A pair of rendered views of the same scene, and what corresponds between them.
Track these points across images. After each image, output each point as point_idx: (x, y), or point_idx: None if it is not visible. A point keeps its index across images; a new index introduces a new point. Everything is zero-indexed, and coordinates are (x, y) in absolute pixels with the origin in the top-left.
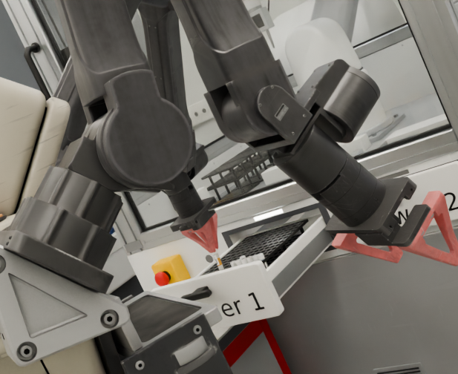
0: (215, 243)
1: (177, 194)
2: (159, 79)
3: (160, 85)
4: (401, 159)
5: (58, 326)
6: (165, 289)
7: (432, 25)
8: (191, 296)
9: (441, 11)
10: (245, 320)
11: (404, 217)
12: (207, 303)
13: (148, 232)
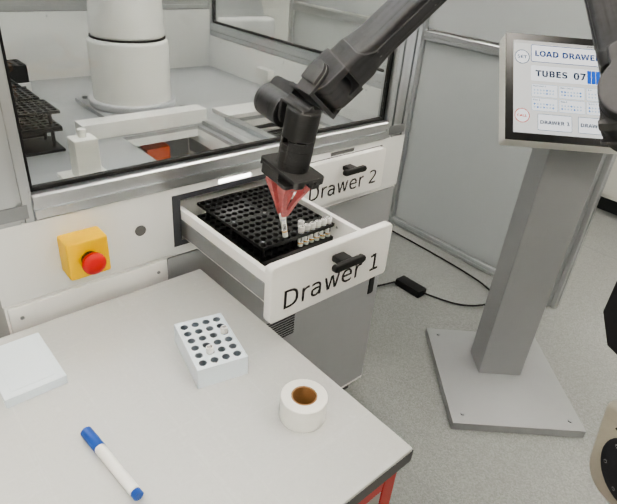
0: (286, 206)
1: (313, 144)
2: (433, 4)
3: (426, 12)
4: (353, 138)
5: None
6: (296, 261)
7: (411, 39)
8: (349, 263)
9: (419, 31)
10: (355, 283)
11: (343, 187)
12: (331, 272)
13: (53, 193)
